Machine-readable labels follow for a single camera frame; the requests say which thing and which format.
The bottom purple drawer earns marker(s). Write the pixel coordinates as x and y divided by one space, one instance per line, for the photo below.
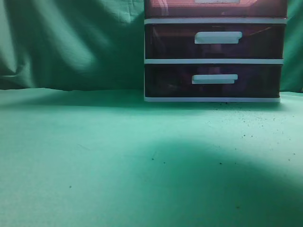
176 80

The purple drawer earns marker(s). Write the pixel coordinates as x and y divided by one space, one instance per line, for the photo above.
214 41
176 80
215 8

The middle purple drawer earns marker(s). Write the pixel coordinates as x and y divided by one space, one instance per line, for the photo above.
214 41

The top purple drawer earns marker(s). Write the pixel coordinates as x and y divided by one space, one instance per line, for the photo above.
215 8

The green cloth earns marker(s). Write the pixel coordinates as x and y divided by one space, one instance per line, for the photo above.
79 146

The white drawer cabinet frame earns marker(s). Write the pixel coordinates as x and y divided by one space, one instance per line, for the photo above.
205 79

